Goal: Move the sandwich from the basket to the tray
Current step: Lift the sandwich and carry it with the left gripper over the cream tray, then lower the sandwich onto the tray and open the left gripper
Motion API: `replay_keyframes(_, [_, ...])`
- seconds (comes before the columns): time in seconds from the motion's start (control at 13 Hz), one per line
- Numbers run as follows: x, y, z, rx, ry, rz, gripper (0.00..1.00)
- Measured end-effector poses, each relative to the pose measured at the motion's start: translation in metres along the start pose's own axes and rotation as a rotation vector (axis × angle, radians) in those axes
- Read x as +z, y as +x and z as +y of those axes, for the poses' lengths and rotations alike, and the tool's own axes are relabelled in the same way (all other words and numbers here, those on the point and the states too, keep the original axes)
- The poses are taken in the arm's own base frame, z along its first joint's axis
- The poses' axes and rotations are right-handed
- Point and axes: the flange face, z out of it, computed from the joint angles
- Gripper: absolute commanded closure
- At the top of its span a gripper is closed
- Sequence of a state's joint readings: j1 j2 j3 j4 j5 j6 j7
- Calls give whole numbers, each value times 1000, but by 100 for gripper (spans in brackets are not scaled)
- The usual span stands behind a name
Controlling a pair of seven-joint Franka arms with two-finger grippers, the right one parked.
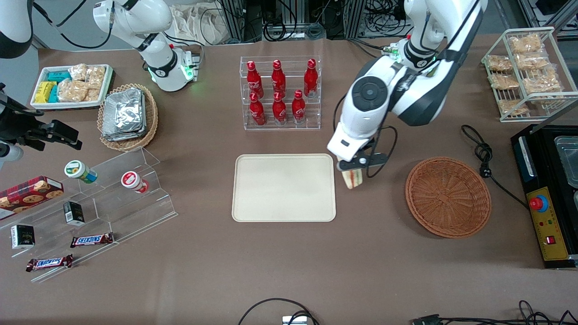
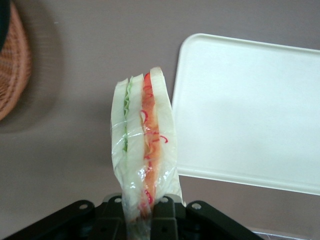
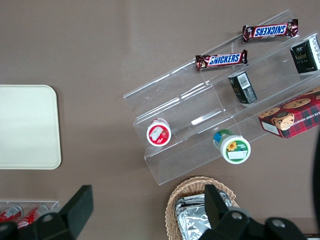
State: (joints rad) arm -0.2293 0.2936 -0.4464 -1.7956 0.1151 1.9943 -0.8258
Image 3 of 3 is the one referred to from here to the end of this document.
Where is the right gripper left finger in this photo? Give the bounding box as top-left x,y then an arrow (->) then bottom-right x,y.
58,184 -> 94,240

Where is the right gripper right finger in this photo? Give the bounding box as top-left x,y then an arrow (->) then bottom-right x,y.
204,184 -> 249,230

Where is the light tan wicker basket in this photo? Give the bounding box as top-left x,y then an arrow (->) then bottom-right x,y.
164,176 -> 241,240

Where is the beige plastic serving tray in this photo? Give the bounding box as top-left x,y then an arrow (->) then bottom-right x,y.
0,84 -> 62,171

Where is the clear acrylic bottle rack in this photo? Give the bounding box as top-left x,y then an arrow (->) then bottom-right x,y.
0,198 -> 60,226

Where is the stack of silver foil packs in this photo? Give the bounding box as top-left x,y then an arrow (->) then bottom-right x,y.
174,191 -> 234,240

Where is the green lid yogurt cup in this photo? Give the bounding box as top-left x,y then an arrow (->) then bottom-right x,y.
212,128 -> 252,165

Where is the red lid yogurt cup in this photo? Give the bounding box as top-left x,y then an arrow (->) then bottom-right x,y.
146,117 -> 173,147

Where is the clear acrylic stepped shelf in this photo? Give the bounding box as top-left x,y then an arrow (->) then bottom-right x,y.
122,9 -> 320,186

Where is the red tartan cookie box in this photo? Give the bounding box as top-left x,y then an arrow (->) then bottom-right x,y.
257,86 -> 320,140

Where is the small black carton box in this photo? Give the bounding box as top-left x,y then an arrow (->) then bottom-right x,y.
289,35 -> 320,75
227,71 -> 258,105

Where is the Snickers chocolate bar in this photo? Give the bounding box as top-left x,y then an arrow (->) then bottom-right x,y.
242,18 -> 300,44
194,49 -> 249,72

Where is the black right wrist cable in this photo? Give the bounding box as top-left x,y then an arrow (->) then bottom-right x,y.
310,124 -> 320,221

